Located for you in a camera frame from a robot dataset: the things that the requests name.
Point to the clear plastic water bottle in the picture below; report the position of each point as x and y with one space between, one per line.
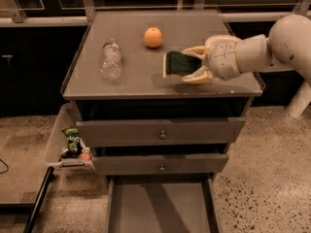
111 60

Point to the black pole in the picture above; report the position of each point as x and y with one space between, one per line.
39 201

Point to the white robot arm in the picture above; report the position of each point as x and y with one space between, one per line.
286 47

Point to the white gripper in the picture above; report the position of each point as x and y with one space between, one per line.
224 59

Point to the grey top drawer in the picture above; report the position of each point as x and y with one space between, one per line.
160 132

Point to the grey bottom drawer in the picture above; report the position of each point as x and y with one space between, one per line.
162 204

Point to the grey middle drawer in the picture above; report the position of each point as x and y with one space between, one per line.
160 164

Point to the orange fruit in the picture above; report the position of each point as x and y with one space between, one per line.
153 37

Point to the grey drawer cabinet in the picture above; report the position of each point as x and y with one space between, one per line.
141 92

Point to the white paper bowl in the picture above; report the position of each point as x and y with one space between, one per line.
217 39

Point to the green yellow sponge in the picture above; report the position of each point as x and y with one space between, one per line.
177 63

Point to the grey drawer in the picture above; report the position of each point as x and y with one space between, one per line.
162 204
160 132
160 164

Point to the green chip bag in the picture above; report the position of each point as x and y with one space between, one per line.
73 138

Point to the red apple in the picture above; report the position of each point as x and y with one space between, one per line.
85 156

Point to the clear plastic side bin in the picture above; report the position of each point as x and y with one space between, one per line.
57 143

